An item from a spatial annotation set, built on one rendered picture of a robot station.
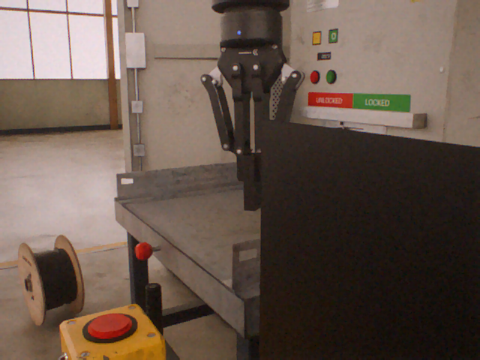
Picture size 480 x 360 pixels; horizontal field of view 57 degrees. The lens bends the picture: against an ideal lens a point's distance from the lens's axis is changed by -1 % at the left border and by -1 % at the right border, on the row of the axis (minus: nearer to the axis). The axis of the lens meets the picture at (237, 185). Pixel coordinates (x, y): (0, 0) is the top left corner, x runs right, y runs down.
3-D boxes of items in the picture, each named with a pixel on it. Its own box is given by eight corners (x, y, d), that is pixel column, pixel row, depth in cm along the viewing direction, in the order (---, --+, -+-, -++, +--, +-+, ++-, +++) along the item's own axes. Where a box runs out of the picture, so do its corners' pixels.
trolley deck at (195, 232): (244, 340, 59) (244, 298, 57) (115, 220, 111) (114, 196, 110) (520, 247, 92) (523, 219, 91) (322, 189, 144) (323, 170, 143)
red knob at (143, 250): (139, 263, 81) (139, 247, 80) (134, 257, 84) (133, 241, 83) (163, 259, 83) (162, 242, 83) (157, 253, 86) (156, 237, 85)
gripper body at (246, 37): (293, 14, 54) (293, 91, 56) (229, 19, 57) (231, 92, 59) (275, 4, 47) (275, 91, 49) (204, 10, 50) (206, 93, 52)
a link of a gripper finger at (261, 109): (259, 64, 55) (271, 63, 54) (263, 153, 57) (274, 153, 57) (248, 62, 51) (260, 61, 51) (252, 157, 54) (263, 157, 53)
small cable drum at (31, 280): (19, 307, 228) (10, 234, 219) (61, 295, 241) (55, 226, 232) (43, 340, 198) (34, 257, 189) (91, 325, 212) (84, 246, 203)
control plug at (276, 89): (267, 131, 114) (268, 61, 110) (256, 130, 118) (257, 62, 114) (291, 130, 118) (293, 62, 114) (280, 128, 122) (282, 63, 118)
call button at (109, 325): (94, 355, 39) (93, 338, 38) (85, 333, 42) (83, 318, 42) (139, 342, 41) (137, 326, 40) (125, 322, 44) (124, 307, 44)
